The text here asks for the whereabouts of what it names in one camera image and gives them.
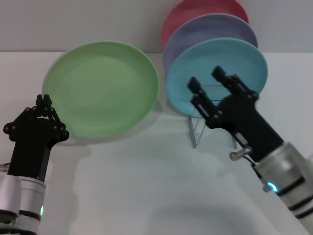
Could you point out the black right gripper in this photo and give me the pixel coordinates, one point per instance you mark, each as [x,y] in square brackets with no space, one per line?
[244,122]

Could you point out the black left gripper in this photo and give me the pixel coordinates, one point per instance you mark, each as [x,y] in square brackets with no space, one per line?
[31,147]

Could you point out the green plate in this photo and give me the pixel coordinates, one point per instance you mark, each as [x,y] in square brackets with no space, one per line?
[102,90]

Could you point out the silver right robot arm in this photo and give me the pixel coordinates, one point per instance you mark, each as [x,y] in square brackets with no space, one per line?
[288,169]

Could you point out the light blue plate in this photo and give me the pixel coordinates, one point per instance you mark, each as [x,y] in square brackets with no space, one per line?
[220,54]

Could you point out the purple plate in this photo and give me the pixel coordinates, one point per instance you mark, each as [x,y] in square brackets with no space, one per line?
[207,29]

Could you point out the red plate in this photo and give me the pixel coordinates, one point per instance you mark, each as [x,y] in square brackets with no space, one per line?
[195,9]

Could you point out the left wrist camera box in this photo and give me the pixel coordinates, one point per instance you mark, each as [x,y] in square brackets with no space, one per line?
[8,193]

